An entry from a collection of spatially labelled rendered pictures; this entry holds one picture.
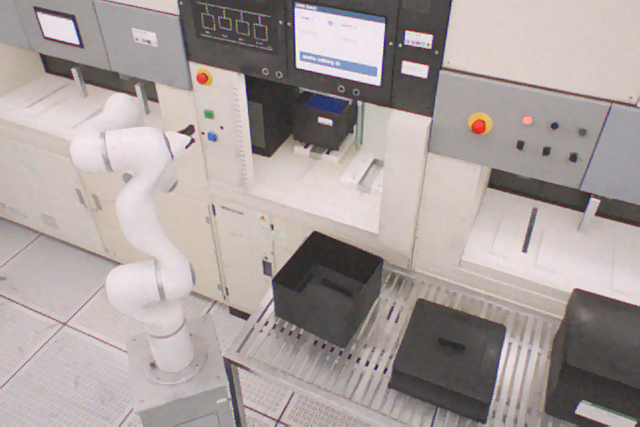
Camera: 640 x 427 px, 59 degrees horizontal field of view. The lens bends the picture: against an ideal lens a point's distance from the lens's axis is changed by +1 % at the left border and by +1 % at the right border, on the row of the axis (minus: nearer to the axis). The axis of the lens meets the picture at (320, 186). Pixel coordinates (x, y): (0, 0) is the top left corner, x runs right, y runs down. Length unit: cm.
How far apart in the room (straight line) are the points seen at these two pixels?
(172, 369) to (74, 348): 124
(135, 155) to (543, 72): 105
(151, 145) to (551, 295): 137
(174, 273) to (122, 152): 36
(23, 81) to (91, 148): 198
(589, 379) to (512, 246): 60
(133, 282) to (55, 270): 188
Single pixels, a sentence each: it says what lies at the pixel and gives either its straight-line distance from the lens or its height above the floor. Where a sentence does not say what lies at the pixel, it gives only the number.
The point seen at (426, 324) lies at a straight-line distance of 182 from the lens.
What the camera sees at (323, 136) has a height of 100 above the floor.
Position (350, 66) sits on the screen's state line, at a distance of 172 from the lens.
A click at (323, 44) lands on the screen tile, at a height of 157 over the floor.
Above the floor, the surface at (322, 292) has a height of 77.
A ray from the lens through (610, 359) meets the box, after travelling 171.
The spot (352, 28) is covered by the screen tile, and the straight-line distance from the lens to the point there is 167.
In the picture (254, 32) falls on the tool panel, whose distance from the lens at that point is 183.
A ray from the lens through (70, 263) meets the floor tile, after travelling 343.
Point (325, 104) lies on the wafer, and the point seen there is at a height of 109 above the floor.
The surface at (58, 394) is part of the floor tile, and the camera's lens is 290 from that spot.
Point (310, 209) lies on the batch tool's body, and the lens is 215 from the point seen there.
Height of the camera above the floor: 229
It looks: 39 degrees down
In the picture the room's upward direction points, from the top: straight up
